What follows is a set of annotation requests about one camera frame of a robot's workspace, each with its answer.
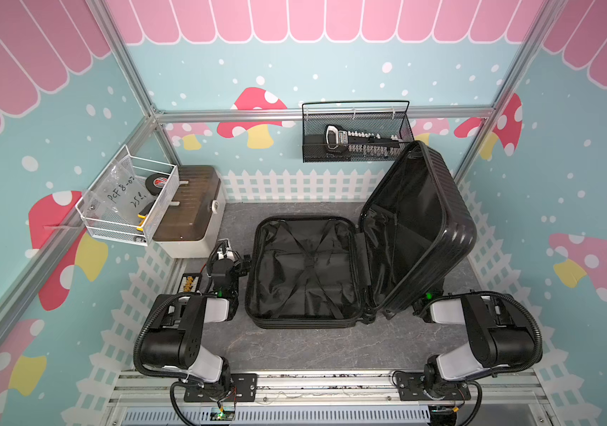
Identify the beige box brown lid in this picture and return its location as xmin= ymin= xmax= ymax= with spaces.
xmin=154 ymin=165 xmax=226 ymax=259

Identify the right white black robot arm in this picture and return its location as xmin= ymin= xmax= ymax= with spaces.
xmin=416 ymin=291 xmax=543 ymax=399

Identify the clear plastic wall bin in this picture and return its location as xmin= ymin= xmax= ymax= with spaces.
xmin=76 ymin=146 xmax=179 ymax=246

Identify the yellow black tool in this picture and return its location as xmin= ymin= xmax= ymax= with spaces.
xmin=136 ymin=214 xmax=147 ymax=232

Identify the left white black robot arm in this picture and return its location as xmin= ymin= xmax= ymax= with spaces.
xmin=133 ymin=239 xmax=249 ymax=401

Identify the black hard-shell suitcase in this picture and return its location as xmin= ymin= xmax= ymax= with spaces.
xmin=245 ymin=141 xmax=476 ymax=329

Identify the small green circuit board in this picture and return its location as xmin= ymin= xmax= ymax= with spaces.
xmin=209 ymin=408 xmax=236 ymax=422

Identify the socket wrench set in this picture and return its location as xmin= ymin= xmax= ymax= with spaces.
xmin=324 ymin=125 xmax=405 ymax=158

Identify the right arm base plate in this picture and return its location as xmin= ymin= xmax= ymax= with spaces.
xmin=391 ymin=370 xmax=471 ymax=402

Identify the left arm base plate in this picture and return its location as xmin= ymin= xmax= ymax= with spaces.
xmin=183 ymin=373 xmax=258 ymax=403

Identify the black connector board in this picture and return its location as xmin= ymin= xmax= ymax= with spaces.
xmin=177 ymin=273 xmax=202 ymax=293

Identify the black wire mesh basket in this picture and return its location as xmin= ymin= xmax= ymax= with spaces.
xmin=301 ymin=100 xmax=414 ymax=163

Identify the black tape roll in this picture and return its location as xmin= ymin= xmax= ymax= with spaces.
xmin=145 ymin=173 xmax=169 ymax=196

